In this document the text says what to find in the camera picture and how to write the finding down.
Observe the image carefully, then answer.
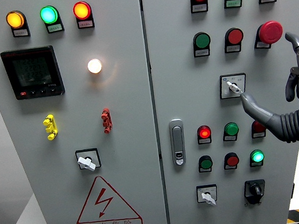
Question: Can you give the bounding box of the black-handle turn switch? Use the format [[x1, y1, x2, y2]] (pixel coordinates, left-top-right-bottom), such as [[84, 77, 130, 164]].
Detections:
[[242, 178, 268, 206]]

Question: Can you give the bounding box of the grey door with silver lock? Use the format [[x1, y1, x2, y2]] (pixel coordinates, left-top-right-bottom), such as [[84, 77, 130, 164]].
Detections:
[[141, 0, 299, 224]]

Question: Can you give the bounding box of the orange-red lit round lamp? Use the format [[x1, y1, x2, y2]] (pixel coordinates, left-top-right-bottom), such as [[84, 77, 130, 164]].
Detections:
[[72, 0, 93, 21]]

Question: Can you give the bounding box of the silver door lock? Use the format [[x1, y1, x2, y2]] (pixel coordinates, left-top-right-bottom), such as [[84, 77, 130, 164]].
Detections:
[[168, 118, 188, 167]]

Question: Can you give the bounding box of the small red push button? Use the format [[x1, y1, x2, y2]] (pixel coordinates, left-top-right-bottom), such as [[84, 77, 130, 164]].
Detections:
[[223, 152, 240, 168]]

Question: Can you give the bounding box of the small yellow handle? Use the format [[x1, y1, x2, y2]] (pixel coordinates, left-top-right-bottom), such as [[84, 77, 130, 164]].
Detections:
[[42, 113, 60, 141]]

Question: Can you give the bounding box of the small green push button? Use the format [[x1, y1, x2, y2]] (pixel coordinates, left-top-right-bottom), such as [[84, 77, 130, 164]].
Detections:
[[198, 155, 214, 170]]

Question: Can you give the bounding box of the small lit red lamp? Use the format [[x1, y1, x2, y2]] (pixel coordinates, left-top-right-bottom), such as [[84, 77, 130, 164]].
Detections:
[[196, 124, 213, 140]]

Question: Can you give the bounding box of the large red push button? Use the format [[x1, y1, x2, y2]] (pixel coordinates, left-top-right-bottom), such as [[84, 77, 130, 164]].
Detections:
[[223, 27, 245, 46]]

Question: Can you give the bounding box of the large red stop button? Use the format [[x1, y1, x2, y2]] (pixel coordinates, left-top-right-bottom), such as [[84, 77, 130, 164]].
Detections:
[[257, 19, 285, 46]]

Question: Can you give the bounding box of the grey-plate switch with white handle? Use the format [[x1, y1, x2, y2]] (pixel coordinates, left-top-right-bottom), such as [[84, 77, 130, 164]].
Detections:
[[217, 73, 249, 100]]

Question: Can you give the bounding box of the small white-handle turn switch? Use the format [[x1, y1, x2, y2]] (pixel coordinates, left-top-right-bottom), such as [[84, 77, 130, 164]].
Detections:
[[195, 183, 220, 207]]

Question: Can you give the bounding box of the small lit green lamp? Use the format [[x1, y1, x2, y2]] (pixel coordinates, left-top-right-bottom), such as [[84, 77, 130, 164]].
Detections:
[[249, 149, 265, 164]]

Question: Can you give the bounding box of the grey door with warning triangle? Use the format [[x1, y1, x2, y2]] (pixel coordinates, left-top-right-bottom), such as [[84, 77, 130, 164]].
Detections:
[[0, 0, 169, 224]]

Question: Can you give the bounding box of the small unlit red lamp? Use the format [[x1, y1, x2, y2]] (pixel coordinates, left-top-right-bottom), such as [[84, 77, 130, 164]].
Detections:
[[251, 119, 267, 134]]

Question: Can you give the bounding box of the black digital display meter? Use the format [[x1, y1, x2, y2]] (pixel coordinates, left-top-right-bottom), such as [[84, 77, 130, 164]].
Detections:
[[0, 45, 66, 103]]

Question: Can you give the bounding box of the green lamp beside yellow lamp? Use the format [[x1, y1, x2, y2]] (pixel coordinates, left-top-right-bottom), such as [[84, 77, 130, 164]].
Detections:
[[39, 4, 61, 25]]

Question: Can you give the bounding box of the small dark green lamp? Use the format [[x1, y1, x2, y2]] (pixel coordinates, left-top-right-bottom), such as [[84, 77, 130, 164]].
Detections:
[[223, 121, 240, 138]]

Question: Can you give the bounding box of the label plate under orange-red lamp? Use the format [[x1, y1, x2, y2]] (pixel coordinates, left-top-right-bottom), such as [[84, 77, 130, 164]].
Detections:
[[78, 19, 94, 28]]

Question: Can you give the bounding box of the white glowing lamp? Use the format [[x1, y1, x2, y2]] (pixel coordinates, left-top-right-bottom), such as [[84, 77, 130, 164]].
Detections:
[[86, 57, 104, 75]]

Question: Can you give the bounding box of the label plate under yellow lamp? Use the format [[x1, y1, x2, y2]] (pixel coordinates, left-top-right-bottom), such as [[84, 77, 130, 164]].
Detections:
[[13, 28, 29, 37]]

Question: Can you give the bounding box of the small red handle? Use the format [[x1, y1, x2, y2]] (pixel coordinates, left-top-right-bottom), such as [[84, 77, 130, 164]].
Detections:
[[100, 107, 114, 135]]

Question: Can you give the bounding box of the large green push button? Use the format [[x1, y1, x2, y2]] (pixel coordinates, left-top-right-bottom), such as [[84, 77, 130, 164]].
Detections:
[[192, 31, 212, 50]]

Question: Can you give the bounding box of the yellow round lamp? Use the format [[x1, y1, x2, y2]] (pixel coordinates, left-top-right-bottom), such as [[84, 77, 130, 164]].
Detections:
[[5, 9, 26, 30]]

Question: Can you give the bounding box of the white-handle switch on black plate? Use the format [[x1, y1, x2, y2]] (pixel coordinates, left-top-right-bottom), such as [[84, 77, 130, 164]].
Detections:
[[75, 147, 103, 174]]

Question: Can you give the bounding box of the label plate under stop button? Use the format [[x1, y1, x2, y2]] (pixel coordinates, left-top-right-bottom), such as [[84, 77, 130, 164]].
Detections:
[[255, 40, 271, 50]]

